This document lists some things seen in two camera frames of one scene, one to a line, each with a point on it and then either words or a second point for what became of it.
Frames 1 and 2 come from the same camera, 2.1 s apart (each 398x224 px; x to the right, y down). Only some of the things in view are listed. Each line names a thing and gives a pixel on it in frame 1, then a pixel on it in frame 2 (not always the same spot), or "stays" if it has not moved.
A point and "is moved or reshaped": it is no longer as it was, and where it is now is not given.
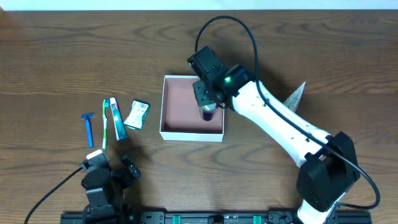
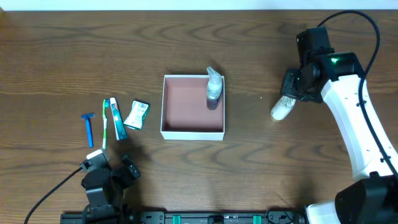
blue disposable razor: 87,117 stays
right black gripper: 202,94 to 289,84
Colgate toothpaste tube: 117,120 stays
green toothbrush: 106,106 stays
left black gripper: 116,169 stays
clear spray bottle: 206,111 is moved or reshaped
